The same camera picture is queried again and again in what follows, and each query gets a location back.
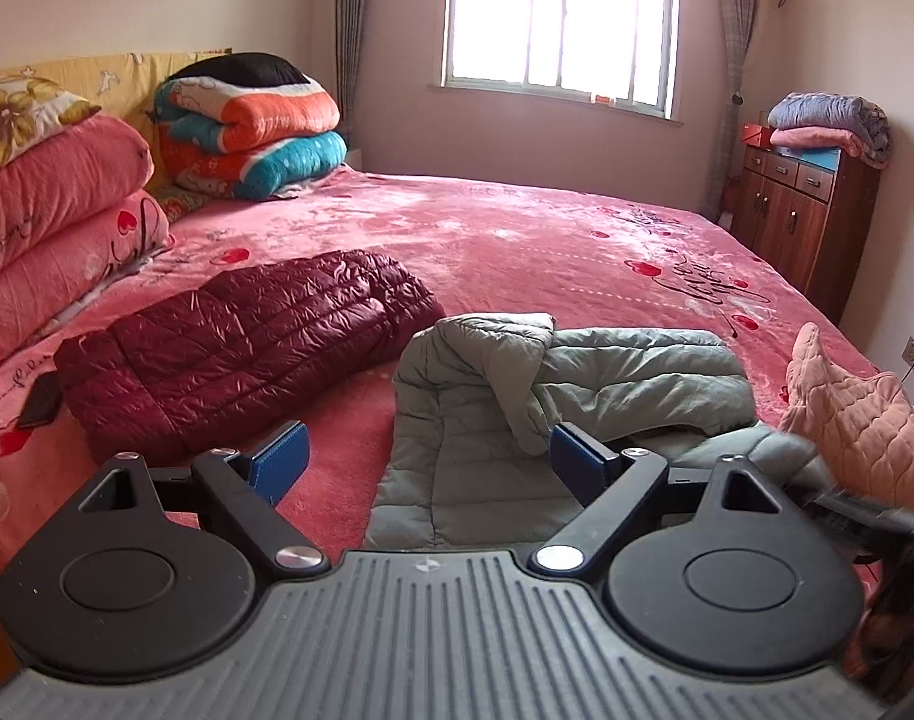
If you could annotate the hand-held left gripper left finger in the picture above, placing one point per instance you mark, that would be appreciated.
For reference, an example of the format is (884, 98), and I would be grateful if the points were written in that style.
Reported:
(277, 457)

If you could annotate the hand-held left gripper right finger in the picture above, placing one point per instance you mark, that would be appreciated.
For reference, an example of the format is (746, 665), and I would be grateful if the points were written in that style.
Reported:
(577, 457)

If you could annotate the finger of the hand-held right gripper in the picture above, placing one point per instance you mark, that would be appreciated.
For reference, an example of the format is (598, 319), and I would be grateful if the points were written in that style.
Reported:
(877, 521)

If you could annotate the pink quilted jacket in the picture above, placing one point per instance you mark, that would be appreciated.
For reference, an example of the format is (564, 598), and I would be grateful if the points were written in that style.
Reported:
(862, 420)

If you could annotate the grey-green down jacket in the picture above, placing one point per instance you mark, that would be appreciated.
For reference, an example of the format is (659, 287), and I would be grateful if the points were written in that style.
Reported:
(464, 427)

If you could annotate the person's dark hair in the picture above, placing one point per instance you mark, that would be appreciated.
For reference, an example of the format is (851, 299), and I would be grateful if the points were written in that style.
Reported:
(895, 615)

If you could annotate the maroon down jacket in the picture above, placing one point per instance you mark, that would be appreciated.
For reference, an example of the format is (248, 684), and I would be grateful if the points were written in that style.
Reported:
(239, 345)

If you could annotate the bed with pink bedspread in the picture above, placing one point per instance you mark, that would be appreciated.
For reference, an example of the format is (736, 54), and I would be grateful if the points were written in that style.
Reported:
(539, 240)

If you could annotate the black phone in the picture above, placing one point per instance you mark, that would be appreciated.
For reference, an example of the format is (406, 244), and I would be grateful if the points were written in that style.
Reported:
(40, 401)

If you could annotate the patterned pillow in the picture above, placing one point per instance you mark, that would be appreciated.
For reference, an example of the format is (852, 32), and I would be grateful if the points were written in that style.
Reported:
(179, 202)

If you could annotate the folded teal dotted blanket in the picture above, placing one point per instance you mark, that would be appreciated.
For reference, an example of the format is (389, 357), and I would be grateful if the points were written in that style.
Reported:
(292, 165)

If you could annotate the brown wooden cabinet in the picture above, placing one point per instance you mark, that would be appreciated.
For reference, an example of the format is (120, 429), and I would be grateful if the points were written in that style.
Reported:
(787, 225)

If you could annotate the white nightstand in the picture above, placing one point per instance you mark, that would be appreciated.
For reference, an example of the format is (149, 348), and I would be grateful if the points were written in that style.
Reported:
(354, 157)

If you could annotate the folded orange striped blanket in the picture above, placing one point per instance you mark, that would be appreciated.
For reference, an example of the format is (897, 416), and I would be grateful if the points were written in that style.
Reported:
(277, 109)

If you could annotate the folded plain pink quilt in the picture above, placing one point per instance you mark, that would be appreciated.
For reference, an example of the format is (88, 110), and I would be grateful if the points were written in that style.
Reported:
(51, 180)

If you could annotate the red box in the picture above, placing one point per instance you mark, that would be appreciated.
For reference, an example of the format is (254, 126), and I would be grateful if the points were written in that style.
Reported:
(755, 136)

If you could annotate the folded pink blanket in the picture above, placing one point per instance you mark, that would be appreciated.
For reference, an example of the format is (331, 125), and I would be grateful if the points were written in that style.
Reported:
(809, 139)

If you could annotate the black cloth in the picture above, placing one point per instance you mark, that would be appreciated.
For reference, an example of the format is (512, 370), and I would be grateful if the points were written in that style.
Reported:
(239, 69)

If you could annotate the yellow headboard cover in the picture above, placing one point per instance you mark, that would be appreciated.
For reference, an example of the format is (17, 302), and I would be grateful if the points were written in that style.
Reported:
(119, 79)

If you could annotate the folded blankets on cabinet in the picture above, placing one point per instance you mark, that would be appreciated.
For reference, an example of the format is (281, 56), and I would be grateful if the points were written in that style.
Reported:
(824, 112)

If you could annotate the white floral pillow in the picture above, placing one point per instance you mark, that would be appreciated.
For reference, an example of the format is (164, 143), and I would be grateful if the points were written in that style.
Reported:
(14, 112)

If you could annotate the grey checked curtain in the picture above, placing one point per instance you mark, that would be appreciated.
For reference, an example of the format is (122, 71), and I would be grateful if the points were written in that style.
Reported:
(352, 30)
(734, 30)

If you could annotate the barred window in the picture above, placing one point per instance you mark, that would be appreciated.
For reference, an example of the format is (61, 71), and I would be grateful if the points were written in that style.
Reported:
(562, 15)

